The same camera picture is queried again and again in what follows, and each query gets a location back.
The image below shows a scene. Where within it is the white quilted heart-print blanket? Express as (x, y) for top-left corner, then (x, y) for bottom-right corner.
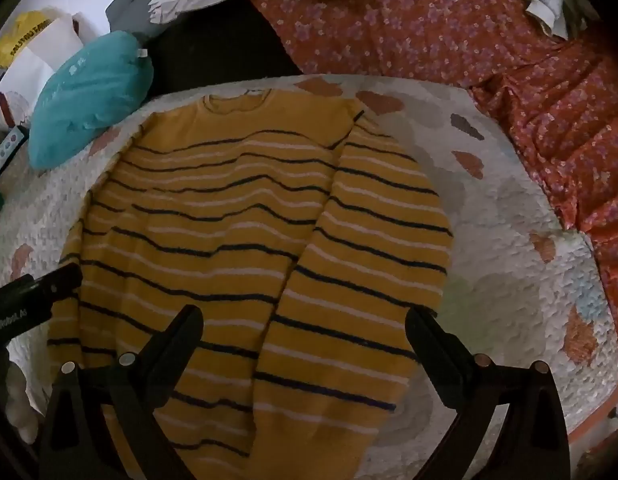
(0, 74), (616, 480)

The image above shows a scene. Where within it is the grey plastic case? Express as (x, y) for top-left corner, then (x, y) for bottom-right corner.
(105, 0), (176, 44)

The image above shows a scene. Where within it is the strip with coloured dots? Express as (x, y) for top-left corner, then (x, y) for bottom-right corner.
(0, 127), (30, 184)

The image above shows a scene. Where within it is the yellow plastic bag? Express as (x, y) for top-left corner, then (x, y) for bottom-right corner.
(0, 10), (52, 69)

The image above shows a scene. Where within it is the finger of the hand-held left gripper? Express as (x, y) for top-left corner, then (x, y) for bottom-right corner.
(16, 262), (84, 312)

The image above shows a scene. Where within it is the yellow striped sweater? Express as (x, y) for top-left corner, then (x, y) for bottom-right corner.
(46, 89), (454, 480)

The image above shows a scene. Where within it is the white crumpled cloth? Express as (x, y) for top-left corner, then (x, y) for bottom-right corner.
(484, 0), (586, 41)

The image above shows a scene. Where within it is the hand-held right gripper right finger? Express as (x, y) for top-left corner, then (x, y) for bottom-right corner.
(405, 306), (591, 480)

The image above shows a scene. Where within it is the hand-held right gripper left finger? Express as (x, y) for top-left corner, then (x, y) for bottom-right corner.
(36, 304), (206, 480)

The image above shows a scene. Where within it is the white printed bag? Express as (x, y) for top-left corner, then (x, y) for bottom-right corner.
(0, 13), (86, 134)

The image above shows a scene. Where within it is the teal cloth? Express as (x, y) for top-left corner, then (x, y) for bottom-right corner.
(28, 30), (155, 170)

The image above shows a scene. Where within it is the dark cloth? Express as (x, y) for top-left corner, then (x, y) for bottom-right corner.
(149, 0), (302, 107)

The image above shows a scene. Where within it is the red knitted cloth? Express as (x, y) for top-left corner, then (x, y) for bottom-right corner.
(249, 0), (618, 453)

